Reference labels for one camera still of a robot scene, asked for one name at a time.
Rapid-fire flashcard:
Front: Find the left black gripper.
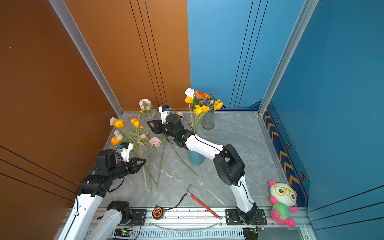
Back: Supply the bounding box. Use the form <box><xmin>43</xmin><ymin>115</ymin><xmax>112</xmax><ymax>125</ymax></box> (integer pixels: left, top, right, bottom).
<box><xmin>109</xmin><ymin>157</ymin><xmax>147</xmax><ymax>182</ymax></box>

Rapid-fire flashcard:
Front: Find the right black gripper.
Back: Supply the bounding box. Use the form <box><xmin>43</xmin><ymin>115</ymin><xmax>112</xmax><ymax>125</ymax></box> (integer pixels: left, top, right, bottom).
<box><xmin>147</xmin><ymin>119</ymin><xmax>178</xmax><ymax>139</ymax></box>

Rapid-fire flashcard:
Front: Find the pink peony flower stem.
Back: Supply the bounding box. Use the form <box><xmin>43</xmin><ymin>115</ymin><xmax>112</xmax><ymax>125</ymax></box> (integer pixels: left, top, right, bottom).
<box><xmin>137</xmin><ymin>99</ymin><xmax>157</xmax><ymax>146</ymax></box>

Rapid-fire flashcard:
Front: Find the white rose flower stem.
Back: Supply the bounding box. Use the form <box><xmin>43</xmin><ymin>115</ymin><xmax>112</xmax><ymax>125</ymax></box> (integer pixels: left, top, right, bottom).
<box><xmin>185</xmin><ymin>88</ymin><xmax>195</xmax><ymax>131</ymax></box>

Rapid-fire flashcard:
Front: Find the yellow poppy flower bunch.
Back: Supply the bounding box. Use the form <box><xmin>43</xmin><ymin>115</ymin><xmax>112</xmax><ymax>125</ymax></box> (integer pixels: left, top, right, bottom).
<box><xmin>185</xmin><ymin>97</ymin><xmax>224</xmax><ymax>134</ymax></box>

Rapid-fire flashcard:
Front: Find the blue ceramic cylinder vase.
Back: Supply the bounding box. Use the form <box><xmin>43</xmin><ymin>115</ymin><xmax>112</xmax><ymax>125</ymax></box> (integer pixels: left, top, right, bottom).
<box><xmin>189</xmin><ymin>151</ymin><xmax>205</xmax><ymax>166</ymax></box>

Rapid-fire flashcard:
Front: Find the orange gerbera flower stem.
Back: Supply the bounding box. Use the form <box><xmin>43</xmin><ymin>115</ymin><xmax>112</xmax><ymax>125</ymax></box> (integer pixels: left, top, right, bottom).
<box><xmin>193</xmin><ymin>91</ymin><xmax>212</xmax><ymax>132</ymax></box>

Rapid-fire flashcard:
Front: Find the clear ribbed glass vase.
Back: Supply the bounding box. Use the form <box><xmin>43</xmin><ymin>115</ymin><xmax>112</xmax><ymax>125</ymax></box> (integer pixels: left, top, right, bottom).
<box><xmin>201</xmin><ymin>111</ymin><xmax>216</xmax><ymax>130</ymax></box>

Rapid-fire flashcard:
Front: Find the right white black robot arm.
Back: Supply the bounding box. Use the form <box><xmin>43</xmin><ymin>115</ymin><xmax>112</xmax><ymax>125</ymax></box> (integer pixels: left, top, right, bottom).
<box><xmin>147</xmin><ymin>114</ymin><xmax>259</xmax><ymax>225</ymax></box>

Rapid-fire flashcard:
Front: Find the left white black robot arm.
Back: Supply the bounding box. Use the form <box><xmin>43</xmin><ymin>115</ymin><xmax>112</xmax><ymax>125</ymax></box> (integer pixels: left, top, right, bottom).
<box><xmin>58</xmin><ymin>150</ymin><xmax>147</xmax><ymax>240</ymax></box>

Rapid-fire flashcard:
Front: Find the pile of artificial flowers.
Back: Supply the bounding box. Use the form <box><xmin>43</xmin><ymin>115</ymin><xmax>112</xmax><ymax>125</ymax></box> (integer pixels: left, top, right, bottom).
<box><xmin>108</xmin><ymin>110</ymin><xmax>199</xmax><ymax>193</ymax></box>

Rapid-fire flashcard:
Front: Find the orange black tape measure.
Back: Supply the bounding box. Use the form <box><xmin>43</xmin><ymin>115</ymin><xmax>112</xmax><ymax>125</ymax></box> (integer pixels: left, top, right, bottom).
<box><xmin>152</xmin><ymin>206</ymin><xmax>165</xmax><ymax>220</ymax></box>

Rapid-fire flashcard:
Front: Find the green circuit board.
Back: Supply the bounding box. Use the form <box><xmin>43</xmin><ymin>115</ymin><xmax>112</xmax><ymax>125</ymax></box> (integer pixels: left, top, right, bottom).
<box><xmin>114</xmin><ymin>229</ymin><xmax>134</xmax><ymax>238</ymax></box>

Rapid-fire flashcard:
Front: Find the panda plush toy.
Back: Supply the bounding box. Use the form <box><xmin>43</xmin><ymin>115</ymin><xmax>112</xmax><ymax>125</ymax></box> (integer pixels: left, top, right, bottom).
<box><xmin>269</xmin><ymin>180</ymin><xmax>298</xmax><ymax>227</ymax></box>

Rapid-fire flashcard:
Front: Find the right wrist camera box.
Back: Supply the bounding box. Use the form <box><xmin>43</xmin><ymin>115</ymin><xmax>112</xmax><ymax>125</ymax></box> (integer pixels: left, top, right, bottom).
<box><xmin>159</xmin><ymin>105</ymin><xmax>172</xmax><ymax>124</ymax></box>

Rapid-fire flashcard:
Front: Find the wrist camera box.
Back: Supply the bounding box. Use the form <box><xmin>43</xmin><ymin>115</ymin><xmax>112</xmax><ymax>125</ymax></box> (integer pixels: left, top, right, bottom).
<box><xmin>118</xmin><ymin>142</ymin><xmax>133</xmax><ymax>163</ymax></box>
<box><xmin>159</xmin><ymin>105</ymin><xmax>172</xmax><ymax>124</ymax></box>

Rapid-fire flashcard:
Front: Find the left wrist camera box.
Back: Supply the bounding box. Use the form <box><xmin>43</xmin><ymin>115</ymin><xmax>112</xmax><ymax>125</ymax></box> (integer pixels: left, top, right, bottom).
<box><xmin>118</xmin><ymin>142</ymin><xmax>133</xmax><ymax>163</ymax></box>

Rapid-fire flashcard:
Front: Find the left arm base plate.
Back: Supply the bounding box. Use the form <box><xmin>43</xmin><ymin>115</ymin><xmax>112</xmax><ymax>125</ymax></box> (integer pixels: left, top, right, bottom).
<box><xmin>101</xmin><ymin>209</ymin><xmax>147</xmax><ymax>226</ymax></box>

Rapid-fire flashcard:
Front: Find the red handled hammer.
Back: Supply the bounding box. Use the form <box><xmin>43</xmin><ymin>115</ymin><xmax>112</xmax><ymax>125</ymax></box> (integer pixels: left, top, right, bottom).
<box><xmin>187</xmin><ymin>184</ymin><xmax>222</xmax><ymax>220</ymax></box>

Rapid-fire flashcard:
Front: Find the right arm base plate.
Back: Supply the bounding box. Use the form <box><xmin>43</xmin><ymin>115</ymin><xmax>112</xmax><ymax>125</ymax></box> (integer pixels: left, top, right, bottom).
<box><xmin>225</xmin><ymin>209</ymin><xmax>268</xmax><ymax>226</ymax></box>

